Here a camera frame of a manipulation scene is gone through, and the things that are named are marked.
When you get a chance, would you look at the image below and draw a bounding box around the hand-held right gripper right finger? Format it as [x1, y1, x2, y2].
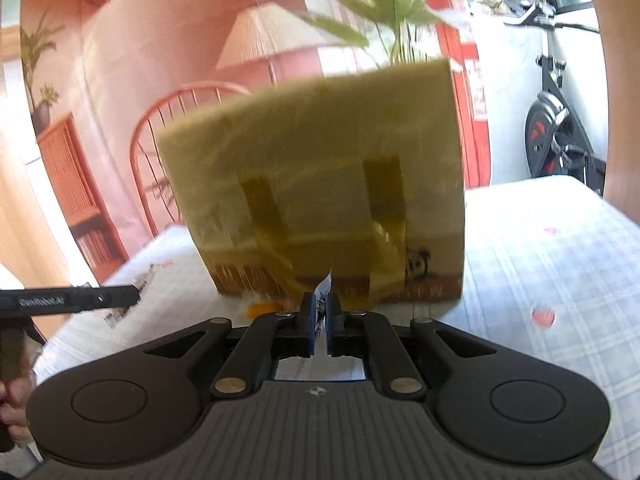
[326, 292, 502, 398]

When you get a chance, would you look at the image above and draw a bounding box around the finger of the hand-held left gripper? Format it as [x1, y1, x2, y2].
[75, 284, 141, 312]

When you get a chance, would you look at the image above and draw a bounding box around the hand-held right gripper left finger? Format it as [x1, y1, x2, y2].
[142, 292, 319, 398]

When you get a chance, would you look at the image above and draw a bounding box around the white blue snack packet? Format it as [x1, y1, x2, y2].
[311, 267, 335, 357]

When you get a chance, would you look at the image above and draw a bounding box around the cardboard box with plastic liner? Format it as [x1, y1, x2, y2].
[156, 57, 467, 307]

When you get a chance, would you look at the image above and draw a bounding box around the person's left hand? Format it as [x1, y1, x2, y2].
[0, 370, 38, 448]

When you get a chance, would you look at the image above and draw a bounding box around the orange snack packet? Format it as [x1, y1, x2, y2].
[239, 294, 292, 319]

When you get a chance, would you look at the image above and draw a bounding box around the printed room backdrop cloth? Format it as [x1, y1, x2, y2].
[20, 0, 492, 282]

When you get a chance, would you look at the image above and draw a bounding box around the black exercise bike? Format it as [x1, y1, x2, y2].
[502, 0, 607, 197]

